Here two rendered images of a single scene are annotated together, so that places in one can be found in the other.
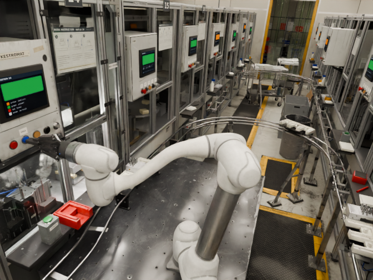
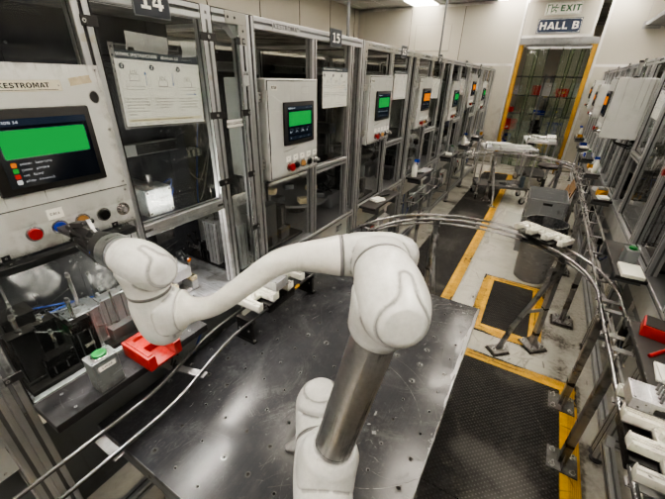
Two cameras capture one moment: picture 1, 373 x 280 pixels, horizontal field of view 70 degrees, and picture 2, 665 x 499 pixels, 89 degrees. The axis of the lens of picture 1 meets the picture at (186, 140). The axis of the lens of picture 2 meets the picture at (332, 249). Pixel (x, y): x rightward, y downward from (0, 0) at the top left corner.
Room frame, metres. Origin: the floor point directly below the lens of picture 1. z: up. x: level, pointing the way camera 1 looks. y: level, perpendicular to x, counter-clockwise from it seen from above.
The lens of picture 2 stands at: (0.35, -0.21, 1.82)
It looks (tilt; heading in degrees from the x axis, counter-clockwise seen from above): 27 degrees down; 11
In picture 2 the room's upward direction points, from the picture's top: 2 degrees clockwise
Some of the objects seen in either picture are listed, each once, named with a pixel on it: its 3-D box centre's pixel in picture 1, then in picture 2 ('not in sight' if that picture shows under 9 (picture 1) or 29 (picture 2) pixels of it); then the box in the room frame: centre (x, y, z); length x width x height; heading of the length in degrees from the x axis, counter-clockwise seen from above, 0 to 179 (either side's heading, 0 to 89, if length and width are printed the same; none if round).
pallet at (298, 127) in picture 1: (296, 128); (541, 236); (2.83, -1.24, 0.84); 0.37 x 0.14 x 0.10; 39
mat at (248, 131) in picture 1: (249, 111); (473, 210); (5.73, -1.37, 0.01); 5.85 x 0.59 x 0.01; 161
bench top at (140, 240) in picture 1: (179, 213); (330, 356); (1.51, 0.02, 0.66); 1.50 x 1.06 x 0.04; 161
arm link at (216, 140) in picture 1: (226, 145); (380, 256); (1.08, -0.18, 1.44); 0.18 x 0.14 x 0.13; 105
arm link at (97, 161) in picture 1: (99, 160); (145, 268); (0.94, 0.35, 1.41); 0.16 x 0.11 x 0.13; 71
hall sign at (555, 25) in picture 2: not in sight; (558, 25); (8.99, -2.87, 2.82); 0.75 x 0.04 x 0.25; 71
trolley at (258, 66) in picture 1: (266, 83); (503, 170); (6.56, -1.88, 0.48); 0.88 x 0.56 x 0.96; 89
